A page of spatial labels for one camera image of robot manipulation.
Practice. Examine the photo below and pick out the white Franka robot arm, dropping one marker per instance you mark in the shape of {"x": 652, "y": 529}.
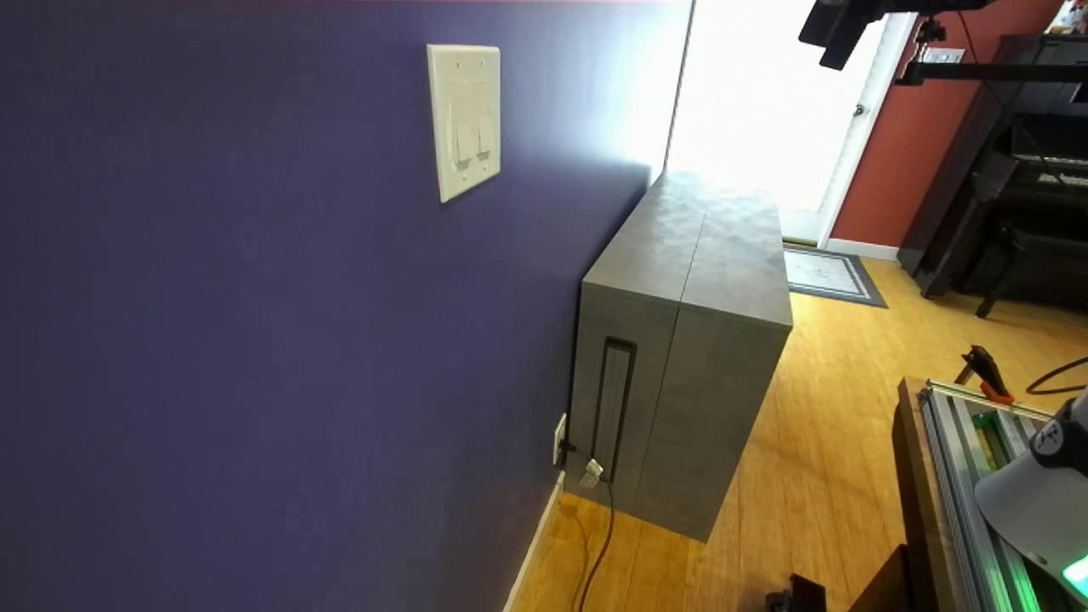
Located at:
{"x": 1035, "y": 513}

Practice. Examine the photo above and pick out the grey concrete-look cabinet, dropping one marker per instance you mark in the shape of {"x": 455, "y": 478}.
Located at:
{"x": 703, "y": 292}

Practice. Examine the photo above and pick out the white power plug adapter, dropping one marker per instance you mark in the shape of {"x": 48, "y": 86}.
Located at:
{"x": 591, "y": 469}

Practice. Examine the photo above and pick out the grey door mat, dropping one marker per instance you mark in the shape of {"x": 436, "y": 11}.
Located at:
{"x": 831, "y": 275}

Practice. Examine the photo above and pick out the white door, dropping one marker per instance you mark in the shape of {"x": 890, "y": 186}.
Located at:
{"x": 771, "y": 114}

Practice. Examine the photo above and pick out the small black object on floor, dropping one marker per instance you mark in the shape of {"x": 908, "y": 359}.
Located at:
{"x": 798, "y": 594}

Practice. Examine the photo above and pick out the black and orange clamp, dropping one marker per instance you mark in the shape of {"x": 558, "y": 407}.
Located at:
{"x": 985, "y": 370}

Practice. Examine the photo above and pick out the black piano with stand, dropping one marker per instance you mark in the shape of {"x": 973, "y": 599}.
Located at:
{"x": 1031, "y": 191}

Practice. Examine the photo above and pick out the black tripod boom bar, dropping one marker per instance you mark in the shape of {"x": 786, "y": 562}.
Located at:
{"x": 999, "y": 71}

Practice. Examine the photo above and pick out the white wall outlet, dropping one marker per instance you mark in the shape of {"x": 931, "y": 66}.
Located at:
{"x": 558, "y": 438}

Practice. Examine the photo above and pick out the white double light switch plate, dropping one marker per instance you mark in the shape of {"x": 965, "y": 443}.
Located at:
{"x": 464, "y": 119}

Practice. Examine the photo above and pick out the black camera mount head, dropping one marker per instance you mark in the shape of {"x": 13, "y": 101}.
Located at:
{"x": 941, "y": 39}

